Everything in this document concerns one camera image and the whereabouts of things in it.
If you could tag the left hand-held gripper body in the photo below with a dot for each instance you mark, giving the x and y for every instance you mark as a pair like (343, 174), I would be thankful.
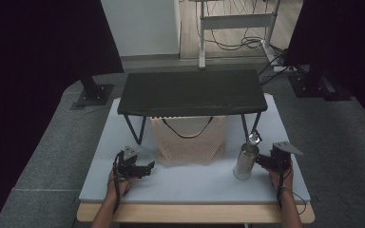
(130, 167)

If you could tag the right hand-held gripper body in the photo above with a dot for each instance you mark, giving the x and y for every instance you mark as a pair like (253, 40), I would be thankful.
(282, 156)

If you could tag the silver metal cup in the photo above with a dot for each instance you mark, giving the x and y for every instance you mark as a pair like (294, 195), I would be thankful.
(246, 160)

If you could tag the person's left hand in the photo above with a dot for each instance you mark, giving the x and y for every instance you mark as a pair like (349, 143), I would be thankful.
(120, 185)

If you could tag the person's right hand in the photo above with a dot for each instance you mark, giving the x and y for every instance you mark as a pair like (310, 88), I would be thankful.
(280, 179)

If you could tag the white foam mat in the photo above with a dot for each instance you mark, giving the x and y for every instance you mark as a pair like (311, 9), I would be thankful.
(183, 180)

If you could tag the beige mesh tote bag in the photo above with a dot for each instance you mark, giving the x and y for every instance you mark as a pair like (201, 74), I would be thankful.
(188, 147)

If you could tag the wooden table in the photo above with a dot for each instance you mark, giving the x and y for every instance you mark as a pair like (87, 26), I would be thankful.
(196, 212)

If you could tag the black stand base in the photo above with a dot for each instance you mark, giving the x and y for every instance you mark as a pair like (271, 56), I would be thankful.
(95, 93)
(318, 84)

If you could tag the black desk riser shelf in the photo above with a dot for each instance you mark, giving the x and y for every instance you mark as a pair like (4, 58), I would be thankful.
(191, 91)

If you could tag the white power strip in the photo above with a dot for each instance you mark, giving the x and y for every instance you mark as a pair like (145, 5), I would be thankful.
(282, 67)

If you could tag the black curtain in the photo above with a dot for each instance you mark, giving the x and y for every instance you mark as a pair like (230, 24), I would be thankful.
(41, 47)
(342, 47)

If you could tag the white partition panel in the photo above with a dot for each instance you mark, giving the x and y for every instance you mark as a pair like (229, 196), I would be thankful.
(142, 27)

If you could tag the white desk frame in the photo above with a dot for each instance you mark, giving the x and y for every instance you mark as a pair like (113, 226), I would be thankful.
(234, 22)

